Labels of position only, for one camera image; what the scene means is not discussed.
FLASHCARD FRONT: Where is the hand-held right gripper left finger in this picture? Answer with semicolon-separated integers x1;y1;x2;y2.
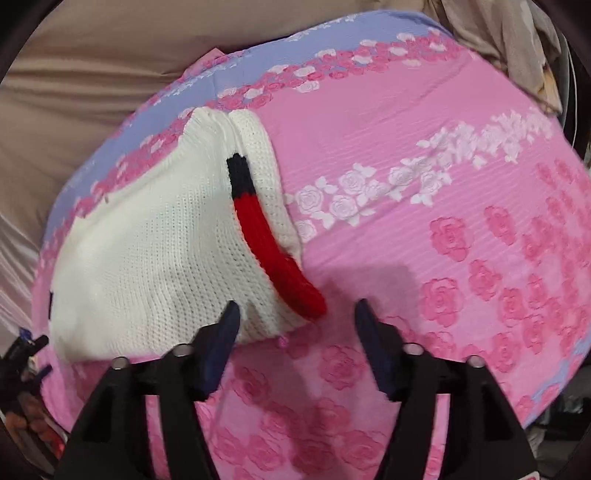
54;300;242;480

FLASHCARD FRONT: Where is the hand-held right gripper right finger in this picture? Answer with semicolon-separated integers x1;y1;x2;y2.
355;298;540;480

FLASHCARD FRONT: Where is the white knit sweater red trim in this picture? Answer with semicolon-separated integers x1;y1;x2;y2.
47;107;328;363

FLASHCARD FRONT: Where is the pink floral bed sheet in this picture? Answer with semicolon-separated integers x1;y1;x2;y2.
28;10;591;480

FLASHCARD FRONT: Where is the beige blanket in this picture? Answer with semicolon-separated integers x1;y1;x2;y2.
0;0;432;324

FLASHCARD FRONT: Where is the beige crumpled cloth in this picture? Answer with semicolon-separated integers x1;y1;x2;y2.
436;0;566;114

